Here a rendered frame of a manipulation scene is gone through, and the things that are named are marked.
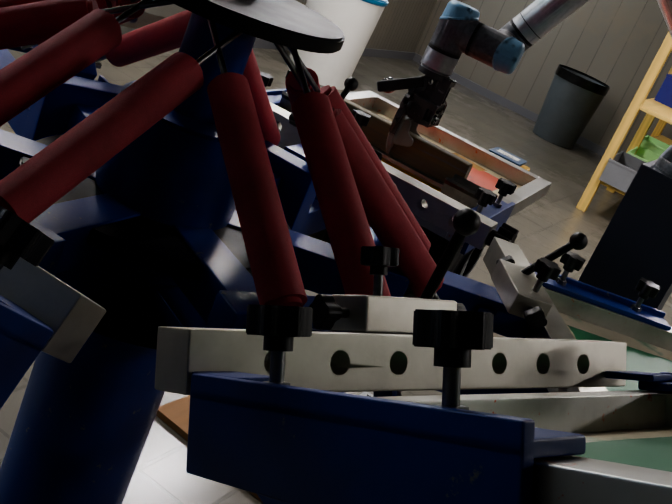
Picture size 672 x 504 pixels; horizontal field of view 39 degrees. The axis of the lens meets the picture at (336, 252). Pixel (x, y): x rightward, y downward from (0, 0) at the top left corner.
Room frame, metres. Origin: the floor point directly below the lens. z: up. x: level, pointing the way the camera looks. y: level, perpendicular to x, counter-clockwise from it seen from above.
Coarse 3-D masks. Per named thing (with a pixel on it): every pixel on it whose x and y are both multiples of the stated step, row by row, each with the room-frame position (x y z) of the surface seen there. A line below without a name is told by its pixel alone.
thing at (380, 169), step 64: (0, 0) 1.24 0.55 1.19; (64, 0) 1.14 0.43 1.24; (128, 0) 1.32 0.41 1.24; (64, 64) 1.03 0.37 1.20; (128, 64) 1.57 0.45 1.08; (192, 64) 1.06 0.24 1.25; (256, 64) 1.46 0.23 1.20; (128, 128) 0.97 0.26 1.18; (256, 128) 1.04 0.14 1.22; (320, 128) 1.13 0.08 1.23; (0, 192) 0.84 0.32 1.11; (64, 192) 0.89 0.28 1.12; (256, 192) 0.97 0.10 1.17; (320, 192) 1.08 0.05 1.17; (384, 192) 1.23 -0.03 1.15; (256, 256) 0.93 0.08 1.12
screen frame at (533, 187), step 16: (352, 96) 2.54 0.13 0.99; (368, 96) 2.63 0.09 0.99; (384, 112) 2.66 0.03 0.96; (432, 128) 2.62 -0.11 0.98; (448, 144) 2.60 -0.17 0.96; (464, 144) 2.58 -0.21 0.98; (480, 160) 2.57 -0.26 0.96; (496, 160) 2.55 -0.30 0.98; (512, 176) 2.54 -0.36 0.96; (528, 176) 2.52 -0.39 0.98; (528, 192) 2.32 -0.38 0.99; (544, 192) 2.49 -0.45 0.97; (432, 224) 1.81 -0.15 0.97; (448, 240) 1.80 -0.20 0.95
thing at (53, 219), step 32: (64, 96) 1.45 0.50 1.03; (96, 96) 1.48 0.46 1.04; (32, 128) 1.44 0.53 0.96; (64, 128) 1.46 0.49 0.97; (0, 160) 1.18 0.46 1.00; (288, 160) 1.54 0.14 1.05; (288, 192) 1.53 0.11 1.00; (32, 224) 0.93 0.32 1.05; (64, 224) 1.03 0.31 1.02; (96, 224) 1.06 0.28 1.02; (288, 224) 1.53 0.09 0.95; (64, 256) 1.02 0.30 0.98; (96, 256) 1.08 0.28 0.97; (224, 256) 1.13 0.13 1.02; (320, 256) 1.27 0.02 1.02; (192, 288) 1.09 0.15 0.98; (224, 288) 1.04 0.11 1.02; (320, 288) 1.28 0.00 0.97; (224, 320) 0.94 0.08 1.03
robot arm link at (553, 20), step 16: (544, 0) 2.19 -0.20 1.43; (560, 0) 2.18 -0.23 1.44; (576, 0) 2.18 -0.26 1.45; (528, 16) 2.19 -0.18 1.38; (544, 16) 2.18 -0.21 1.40; (560, 16) 2.19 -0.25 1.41; (512, 32) 2.19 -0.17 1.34; (528, 32) 2.19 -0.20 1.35; (544, 32) 2.20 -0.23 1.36; (528, 48) 2.22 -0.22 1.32
